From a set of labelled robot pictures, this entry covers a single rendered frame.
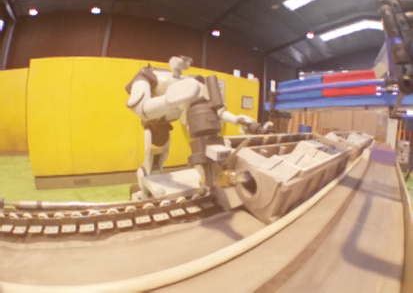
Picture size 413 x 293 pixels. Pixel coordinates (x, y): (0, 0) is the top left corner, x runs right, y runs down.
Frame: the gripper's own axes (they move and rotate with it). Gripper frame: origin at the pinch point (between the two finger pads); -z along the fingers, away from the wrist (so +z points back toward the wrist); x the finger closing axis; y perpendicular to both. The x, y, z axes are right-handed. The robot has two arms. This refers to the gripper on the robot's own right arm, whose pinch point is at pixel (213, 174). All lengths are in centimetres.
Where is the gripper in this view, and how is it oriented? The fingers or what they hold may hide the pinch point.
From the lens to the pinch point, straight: 46.3
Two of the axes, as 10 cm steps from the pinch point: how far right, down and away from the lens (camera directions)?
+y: -5.1, 2.9, 8.1
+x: 8.4, -0.4, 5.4
